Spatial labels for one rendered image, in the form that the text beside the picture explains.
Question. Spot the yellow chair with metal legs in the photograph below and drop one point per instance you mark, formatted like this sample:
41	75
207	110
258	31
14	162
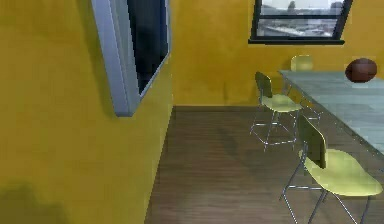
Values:
301	63
278	101
336	173

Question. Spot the black framed window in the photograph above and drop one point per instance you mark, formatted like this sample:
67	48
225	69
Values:
298	23

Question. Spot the glass top dining table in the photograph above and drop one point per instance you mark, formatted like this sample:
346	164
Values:
346	100

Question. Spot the brown oval ball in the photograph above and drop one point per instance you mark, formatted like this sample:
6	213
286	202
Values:
361	70

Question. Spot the grey framed wall television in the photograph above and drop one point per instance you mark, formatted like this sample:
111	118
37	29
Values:
148	40

